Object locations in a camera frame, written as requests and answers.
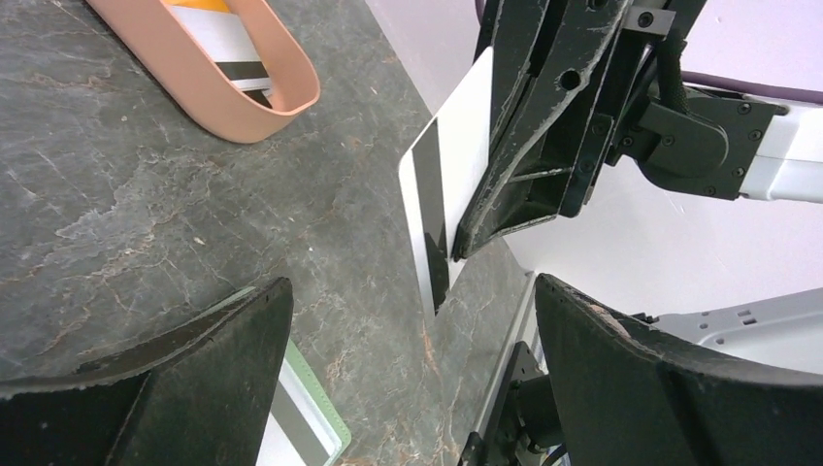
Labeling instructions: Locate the yellow credit card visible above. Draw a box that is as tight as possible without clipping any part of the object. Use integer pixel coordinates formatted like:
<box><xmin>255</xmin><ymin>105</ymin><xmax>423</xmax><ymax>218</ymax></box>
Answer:
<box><xmin>165</xmin><ymin>0</ymin><xmax>231</xmax><ymax>13</ymax></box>

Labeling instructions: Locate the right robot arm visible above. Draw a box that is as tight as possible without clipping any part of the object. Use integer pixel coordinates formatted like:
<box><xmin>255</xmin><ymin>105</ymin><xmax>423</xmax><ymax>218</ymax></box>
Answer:
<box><xmin>449</xmin><ymin>1</ymin><xmax>822</xmax><ymax>260</ymax></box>

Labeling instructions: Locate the white striped credit card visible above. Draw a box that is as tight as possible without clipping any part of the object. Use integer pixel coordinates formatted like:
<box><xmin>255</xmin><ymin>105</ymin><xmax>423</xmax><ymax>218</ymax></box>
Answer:
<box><xmin>398</xmin><ymin>47</ymin><xmax>494</xmax><ymax>316</ymax></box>

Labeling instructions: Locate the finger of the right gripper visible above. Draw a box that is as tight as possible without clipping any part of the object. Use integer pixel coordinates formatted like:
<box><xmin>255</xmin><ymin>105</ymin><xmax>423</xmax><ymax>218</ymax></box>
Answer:
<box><xmin>476</xmin><ymin>1</ymin><xmax>553</xmax><ymax>139</ymax></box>
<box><xmin>452</xmin><ymin>1</ymin><xmax>631</xmax><ymax>259</ymax></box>

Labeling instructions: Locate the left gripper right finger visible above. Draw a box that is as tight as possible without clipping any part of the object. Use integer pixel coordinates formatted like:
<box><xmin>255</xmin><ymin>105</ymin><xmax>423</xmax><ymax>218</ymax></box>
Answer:
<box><xmin>536</xmin><ymin>274</ymin><xmax>822</xmax><ymax>465</ymax></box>

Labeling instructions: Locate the pink oval tray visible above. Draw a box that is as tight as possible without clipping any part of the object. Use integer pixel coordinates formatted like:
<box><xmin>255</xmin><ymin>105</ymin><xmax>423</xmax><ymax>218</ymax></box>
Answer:
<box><xmin>89</xmin><ymin>0</ymin><xmax>320</xmax><ymax>144</ymax></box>

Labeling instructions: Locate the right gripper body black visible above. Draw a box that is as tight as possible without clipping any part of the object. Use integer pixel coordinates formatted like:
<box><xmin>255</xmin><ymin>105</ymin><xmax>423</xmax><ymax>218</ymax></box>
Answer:
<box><xmin>559</xmin><ymin>1</ymin><xmax>706</xmax><ymax>217</ymax></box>

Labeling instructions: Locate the grey striped credit card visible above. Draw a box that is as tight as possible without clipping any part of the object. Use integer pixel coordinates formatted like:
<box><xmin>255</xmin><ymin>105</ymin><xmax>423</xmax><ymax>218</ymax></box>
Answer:
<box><xmin>256</xmin><ymin>362</ymin><xmax>343</xmax><ymax>466</ymax></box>

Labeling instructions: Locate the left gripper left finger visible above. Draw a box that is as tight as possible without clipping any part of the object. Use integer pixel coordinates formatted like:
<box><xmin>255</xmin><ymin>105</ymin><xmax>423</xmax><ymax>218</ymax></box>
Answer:
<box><xmin>1</xmin><ymin>278</ymin><xmax>294</xmax><ymax>465</ymax></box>

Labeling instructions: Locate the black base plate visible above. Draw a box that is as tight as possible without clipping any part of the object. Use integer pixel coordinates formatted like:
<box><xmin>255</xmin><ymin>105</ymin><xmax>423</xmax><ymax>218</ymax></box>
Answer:
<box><xmin>458</xmin><ymin>341</ymin><xmax>571</xmax><ymax>465</ymax></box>

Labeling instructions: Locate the green card holder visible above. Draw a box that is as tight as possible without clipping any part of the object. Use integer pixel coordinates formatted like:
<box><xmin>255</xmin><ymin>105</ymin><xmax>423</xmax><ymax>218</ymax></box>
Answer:
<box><xmin>175</xmin><ymin>279</ymin><xmax>351</xmax><ymax>465</ymax></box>

